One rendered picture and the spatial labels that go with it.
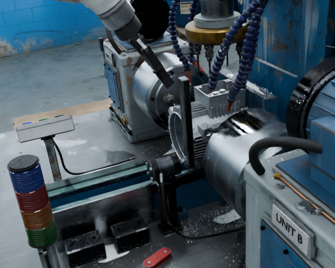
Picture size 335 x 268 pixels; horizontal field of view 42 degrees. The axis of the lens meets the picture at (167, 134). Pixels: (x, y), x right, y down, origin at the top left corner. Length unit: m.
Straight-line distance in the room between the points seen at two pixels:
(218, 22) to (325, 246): 0.67
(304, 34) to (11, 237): 1.01
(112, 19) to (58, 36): 5.57
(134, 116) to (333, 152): 1.14
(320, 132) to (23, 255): 0.91
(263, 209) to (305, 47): 0.53
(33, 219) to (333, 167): 0.57
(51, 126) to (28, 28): 5.29
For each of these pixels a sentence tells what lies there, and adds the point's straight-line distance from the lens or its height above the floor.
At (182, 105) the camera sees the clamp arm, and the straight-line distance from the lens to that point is 1.11.
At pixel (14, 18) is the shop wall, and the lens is 6.61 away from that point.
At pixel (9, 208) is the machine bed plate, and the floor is 0.80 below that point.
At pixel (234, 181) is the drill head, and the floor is 1.08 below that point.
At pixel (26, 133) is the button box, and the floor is 1.06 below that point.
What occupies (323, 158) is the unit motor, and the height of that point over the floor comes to 1.26.
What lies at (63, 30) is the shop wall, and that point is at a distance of 6.72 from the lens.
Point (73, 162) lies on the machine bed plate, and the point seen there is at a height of 0.80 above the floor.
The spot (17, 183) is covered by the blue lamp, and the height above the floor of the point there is 1.19.
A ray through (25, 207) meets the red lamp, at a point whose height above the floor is 1.13.
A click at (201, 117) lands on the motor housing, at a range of 1.27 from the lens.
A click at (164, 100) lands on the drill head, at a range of 1.47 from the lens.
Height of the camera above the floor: 1.62
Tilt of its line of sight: 27 degrees down
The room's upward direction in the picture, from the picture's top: 5 degrees counter-clockwise
